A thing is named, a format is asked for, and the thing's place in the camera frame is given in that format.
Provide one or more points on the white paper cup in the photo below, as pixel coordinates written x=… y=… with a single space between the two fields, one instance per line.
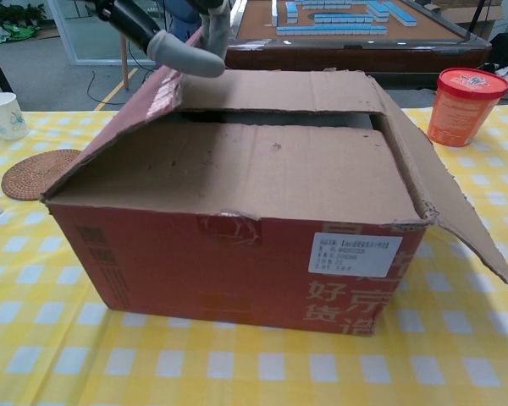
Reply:
x=4 y=116

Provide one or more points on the orange cup with red lid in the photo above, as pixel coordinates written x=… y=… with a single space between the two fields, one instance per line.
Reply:
x=461 y=110

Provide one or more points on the wooden pole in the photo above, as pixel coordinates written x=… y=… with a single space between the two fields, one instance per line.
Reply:
x=124 y=63

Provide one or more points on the blue machine base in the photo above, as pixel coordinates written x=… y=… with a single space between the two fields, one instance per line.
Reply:
x=184 y=27

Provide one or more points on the yellow checked tablecloth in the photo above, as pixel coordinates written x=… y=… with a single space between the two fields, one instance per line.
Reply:
x=110 y=363

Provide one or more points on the red cardboard box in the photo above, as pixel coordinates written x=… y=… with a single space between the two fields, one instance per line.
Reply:
x=194 y=270

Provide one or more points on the dark wood mahjong table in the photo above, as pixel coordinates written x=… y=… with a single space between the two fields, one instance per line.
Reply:
x=355 y=48

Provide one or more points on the blue mahjong tile row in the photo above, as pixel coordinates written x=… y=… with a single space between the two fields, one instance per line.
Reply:
x=343 y=18
x=395 y=12
x=330 y=30

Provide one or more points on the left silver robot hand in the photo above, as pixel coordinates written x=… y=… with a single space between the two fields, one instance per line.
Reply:
x=182 y=57

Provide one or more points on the round woven rattan coaster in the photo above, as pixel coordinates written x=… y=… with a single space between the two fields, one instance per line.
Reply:
x=34 y=175

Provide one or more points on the green plants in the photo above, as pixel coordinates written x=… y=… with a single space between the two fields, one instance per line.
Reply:
x=8 y=23

